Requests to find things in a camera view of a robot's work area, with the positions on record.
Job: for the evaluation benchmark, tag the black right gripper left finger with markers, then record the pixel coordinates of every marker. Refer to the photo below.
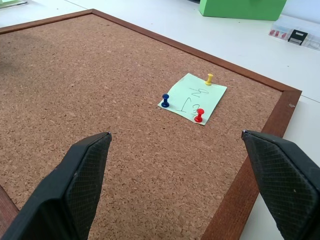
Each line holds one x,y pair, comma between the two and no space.
75,180

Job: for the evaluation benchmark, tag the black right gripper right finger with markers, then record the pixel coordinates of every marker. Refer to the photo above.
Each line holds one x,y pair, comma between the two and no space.
282,180

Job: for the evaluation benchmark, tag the wood-framed cork board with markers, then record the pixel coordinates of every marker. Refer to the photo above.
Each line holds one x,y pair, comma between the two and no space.
100,87

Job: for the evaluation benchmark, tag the red push pin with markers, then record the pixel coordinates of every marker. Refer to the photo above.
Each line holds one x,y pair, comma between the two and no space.
199,115

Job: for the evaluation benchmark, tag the blue push pin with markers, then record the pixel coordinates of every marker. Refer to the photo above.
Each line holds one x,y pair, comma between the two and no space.
165,100

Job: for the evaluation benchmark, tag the light green paper note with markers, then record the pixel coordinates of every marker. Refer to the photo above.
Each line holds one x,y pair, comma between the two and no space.
193,96

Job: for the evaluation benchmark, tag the yellow push pin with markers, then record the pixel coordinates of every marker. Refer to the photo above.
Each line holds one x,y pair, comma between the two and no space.
209,80

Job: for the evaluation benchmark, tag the clear plastic compartment box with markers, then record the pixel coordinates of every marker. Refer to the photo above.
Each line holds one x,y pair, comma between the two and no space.
297,35

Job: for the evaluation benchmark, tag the green box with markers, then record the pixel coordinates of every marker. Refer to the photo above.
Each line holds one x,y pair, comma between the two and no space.
242,8

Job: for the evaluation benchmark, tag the clear plastic tray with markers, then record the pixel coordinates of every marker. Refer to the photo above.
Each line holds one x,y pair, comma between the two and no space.
11,3

